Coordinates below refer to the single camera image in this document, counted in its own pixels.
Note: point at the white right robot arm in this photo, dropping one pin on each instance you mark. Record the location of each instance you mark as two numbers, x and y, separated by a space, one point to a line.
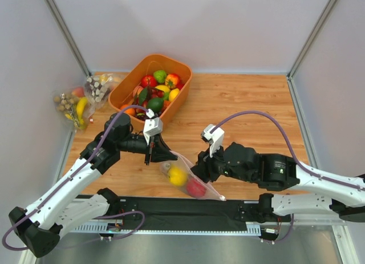
292 187

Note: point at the clear bag with banana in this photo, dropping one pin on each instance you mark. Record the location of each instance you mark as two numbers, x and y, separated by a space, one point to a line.
74 106

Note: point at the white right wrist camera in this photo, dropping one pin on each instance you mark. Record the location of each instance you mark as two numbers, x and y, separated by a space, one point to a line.
214 137

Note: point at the yellow fake lemon in basket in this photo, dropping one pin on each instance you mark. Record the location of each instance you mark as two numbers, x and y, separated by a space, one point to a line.
173 94

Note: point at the clear polka dot zip bag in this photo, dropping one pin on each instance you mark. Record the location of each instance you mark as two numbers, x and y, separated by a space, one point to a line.
183 163

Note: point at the red fake apple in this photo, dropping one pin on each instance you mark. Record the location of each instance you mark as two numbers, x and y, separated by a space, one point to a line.
148 81
195 189

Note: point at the green fake lime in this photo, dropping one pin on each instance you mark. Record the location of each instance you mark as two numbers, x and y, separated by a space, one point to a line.
155 104

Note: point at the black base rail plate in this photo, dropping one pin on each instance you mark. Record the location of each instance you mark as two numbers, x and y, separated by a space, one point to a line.
169 214

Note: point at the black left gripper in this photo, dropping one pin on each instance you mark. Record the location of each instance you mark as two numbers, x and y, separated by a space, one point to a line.
149 152

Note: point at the red fake apple in basket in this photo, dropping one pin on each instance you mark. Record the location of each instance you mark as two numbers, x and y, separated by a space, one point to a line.
148 81

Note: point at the yellow fake lemon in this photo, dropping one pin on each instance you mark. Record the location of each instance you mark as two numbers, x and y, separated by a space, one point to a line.
173 94
177 176

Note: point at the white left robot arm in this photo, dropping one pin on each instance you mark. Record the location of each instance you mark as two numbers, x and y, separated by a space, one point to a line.
42 224

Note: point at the fake orange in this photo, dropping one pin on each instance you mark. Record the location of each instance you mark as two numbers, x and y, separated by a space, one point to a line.
128 110

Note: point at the orange plastic basket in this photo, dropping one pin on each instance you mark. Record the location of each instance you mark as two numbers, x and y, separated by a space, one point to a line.
169 73

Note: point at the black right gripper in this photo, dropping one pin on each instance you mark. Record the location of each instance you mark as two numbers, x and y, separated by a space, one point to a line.
208 166

